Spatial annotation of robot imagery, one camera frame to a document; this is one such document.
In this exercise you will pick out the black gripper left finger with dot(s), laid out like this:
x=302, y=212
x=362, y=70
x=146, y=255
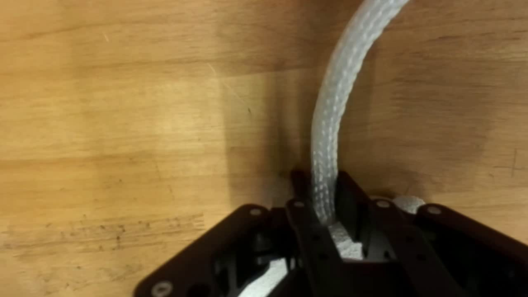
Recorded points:
x=231, y=258

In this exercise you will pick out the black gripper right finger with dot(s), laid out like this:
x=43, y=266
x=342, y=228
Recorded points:
x=439, y=258

